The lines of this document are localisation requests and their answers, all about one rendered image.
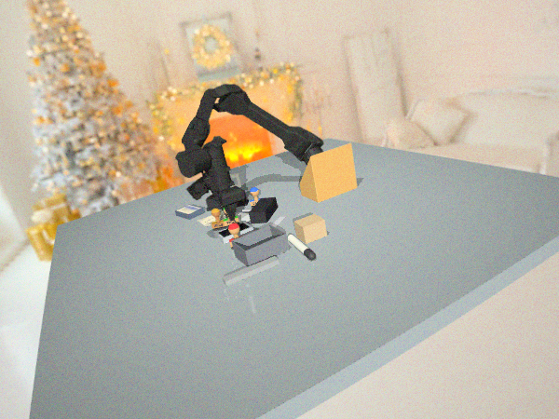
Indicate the white mug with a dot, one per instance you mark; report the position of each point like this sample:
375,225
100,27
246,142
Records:
236,175

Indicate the rubber stamp with red knob handle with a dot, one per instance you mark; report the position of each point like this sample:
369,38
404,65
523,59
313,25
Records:
233,229

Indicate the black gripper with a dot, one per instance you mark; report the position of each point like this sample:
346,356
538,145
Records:
227,197

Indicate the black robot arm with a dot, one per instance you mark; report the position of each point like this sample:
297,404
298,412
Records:
234,101

